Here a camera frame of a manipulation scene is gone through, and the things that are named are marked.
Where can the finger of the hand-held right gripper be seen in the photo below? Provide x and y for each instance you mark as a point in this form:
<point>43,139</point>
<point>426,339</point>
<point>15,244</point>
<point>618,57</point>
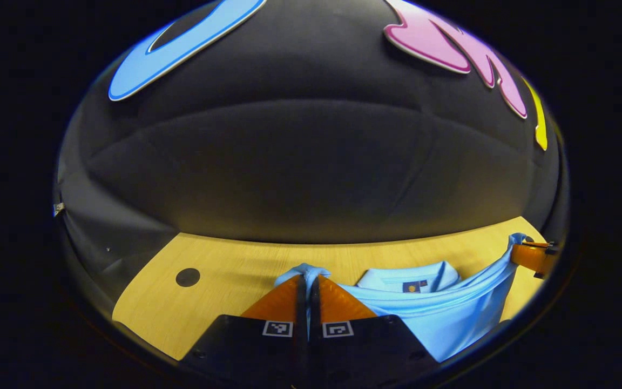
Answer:
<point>529,258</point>

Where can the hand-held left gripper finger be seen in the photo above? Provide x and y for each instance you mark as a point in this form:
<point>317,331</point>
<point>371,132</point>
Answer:
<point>315,305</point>
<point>302,305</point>

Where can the light blue T-shirt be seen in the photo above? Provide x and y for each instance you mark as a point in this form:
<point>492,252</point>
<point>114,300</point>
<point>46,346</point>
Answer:
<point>451,324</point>

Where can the black backdrop cloth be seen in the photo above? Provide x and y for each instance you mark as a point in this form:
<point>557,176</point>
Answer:
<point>311,173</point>

